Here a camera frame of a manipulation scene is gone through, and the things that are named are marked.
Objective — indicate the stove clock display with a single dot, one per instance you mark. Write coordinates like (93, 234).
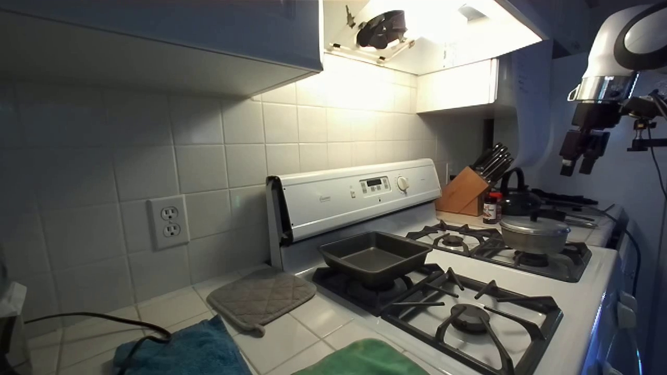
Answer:
(375, 184)

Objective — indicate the white wall outlet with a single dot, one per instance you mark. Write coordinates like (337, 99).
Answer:
(169, 220)

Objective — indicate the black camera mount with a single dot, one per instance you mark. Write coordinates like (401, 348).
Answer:
(646, 126)

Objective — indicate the black square baking pan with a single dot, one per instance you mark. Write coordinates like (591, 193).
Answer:
(375, 258)

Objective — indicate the black burner cap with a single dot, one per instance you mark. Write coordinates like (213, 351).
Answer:
(451, 239)
(472, 317)

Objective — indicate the blue overhead cabinet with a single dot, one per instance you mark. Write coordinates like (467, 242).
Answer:
(160, 34)

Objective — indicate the white gas stove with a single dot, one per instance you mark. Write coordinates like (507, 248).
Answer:
(326, 204)

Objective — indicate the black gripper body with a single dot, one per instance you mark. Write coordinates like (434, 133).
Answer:
(591, 126)

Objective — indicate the silver pot lid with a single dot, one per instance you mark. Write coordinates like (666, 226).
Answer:
(535, 226)

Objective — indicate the wooden knife block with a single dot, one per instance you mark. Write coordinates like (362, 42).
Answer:
(461, 191)

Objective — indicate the black kettle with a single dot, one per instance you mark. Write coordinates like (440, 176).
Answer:
(515, 198)

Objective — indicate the white overhead cabinet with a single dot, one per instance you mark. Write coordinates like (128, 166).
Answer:
(459, 85)

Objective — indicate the blue towel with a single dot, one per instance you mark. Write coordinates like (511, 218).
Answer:
(185, 351)

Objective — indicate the jar with red lid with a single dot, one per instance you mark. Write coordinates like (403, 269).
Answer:
(492, 206)

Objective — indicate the white range hood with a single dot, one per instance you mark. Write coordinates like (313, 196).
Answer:
(444, 34)

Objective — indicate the round stove knob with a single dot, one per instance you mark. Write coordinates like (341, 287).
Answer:
(401, 181)

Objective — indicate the grey pot holder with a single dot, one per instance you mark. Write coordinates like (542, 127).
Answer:
(261, 295)

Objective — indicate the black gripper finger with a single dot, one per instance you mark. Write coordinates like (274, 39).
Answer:
(594, 156)
(569, 158)

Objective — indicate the black stove grate under pan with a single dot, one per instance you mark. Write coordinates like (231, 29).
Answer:
(487, 299)

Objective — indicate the black hood fan motor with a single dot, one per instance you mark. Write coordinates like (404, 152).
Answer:
(383, 29)

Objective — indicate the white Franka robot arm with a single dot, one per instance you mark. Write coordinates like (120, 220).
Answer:
(625, 42)

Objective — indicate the green towel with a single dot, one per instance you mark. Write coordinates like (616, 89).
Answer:
(362, 356)

